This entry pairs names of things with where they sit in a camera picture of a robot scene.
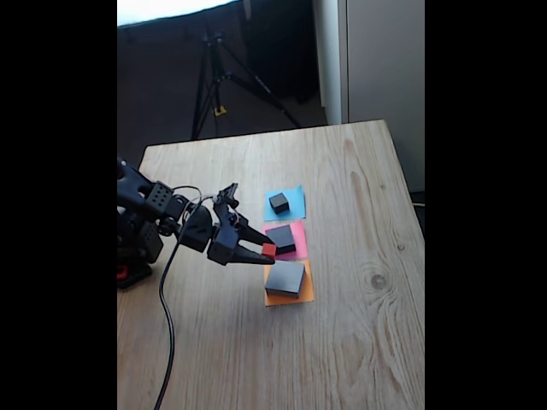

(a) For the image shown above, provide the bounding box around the medium black block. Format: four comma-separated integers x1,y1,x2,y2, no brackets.
265,225,297,257

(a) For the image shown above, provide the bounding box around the large black block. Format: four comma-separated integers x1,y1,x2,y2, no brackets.
264,260,307,299

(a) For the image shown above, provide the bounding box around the small black cube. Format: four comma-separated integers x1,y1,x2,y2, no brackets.
268,192,291,215

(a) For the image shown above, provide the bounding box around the pink paper sheet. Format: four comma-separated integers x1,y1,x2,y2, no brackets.
261,220,309,263

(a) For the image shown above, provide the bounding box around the blue paper sheet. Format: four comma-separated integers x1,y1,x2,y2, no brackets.
263,184,308,222

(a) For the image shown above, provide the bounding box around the orange paper sheet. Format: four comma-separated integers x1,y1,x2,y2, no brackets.
263,259,315,308

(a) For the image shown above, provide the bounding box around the black tripod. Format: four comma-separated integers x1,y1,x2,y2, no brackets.
190,25,304,140

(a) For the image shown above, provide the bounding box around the white cabinet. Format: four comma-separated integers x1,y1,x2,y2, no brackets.
311,0,426,193

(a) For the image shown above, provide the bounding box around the bright white panel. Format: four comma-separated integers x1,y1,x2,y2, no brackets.
117,0,240,26

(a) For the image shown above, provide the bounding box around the bare circuit board camera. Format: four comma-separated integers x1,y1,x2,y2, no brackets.
216,182,240,207

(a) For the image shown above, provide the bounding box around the black camera cable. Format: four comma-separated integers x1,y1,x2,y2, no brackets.
152,203,215,410

